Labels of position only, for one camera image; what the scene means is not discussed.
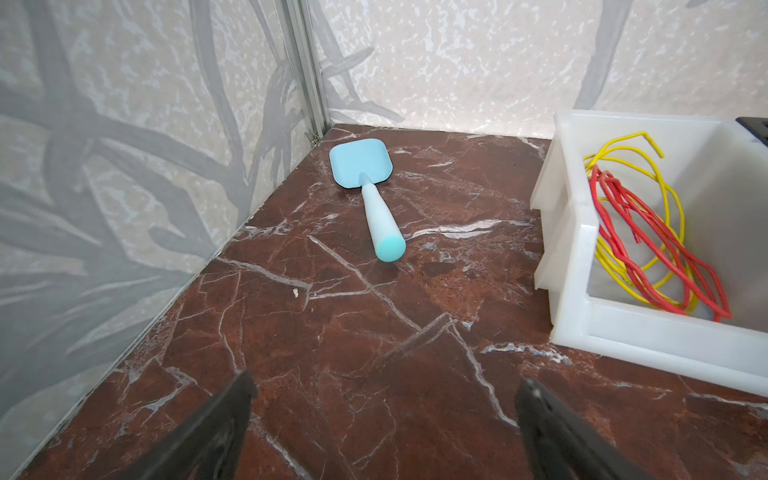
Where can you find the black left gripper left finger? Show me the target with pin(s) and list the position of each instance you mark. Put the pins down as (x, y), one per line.
(208, 444)

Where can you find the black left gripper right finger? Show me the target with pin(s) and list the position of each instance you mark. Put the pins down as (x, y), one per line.
(561, 445)

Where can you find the teal toy shovel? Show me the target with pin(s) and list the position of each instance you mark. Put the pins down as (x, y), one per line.
(364, 164)

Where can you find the white plastic bin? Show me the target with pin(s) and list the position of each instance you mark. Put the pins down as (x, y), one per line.
(719, 170)

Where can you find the black plastic bin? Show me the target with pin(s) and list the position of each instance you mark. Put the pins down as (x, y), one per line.
(757, 126)

